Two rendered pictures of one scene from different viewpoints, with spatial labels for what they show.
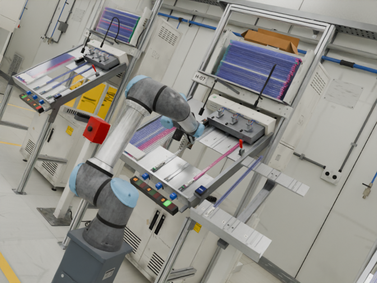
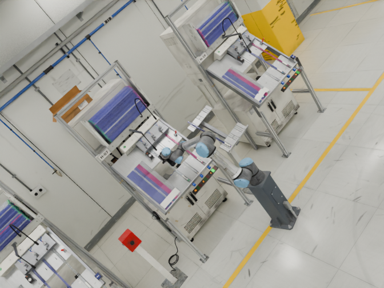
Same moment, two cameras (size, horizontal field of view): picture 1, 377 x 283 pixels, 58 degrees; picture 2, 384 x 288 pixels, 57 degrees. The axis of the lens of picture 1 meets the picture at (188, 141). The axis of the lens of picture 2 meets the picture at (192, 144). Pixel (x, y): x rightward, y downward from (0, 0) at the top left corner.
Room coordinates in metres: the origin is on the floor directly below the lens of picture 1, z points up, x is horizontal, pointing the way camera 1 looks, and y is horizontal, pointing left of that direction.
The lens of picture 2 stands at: (0.05, 2.30, 2.44)
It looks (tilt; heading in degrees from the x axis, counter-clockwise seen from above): 27 degrees down; 304
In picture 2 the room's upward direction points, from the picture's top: 38 degrees counter-clockwise
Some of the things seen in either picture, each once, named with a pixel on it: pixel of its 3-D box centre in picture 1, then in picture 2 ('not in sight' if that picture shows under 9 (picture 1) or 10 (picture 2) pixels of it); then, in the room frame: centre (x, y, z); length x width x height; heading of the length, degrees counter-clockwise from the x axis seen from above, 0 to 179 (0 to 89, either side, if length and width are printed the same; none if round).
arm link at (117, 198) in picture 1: (118, 199); (247, 166); (1.22, 0.14, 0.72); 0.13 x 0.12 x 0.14; 76
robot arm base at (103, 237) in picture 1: (107, 228); (254, 175); (1.22, 0.14, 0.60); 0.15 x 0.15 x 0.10
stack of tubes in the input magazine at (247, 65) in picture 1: (257, 69); (118, 113); (2.21, -0.20, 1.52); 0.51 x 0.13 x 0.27; 54
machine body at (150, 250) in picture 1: (181, 231); (180, 196); (2.34, -0.23, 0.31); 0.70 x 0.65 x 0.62; 54
